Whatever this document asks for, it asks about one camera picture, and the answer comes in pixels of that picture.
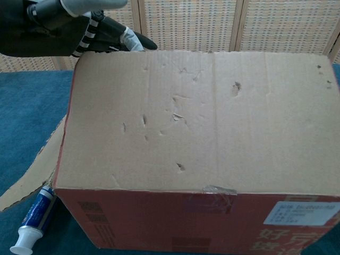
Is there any red cardboard box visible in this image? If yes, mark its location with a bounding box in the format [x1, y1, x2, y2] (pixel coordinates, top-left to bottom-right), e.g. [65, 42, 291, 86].
[0, 50, 340, 255]

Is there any woven wooden folding screen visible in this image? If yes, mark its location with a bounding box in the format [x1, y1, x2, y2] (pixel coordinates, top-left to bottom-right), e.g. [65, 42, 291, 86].
[0, 0, 340, 72]

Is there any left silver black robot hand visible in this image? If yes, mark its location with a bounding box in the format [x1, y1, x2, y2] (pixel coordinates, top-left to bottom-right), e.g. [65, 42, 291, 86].
[0, 0, 158, 58]

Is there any blue white toothpaste tube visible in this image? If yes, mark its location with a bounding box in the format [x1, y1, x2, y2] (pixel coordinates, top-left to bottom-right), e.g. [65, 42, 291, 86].
[10, 185, 58, 255]

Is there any blue felt table cover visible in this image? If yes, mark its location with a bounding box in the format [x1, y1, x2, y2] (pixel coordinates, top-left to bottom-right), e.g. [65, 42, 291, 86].
[0, 59, 340, 255]

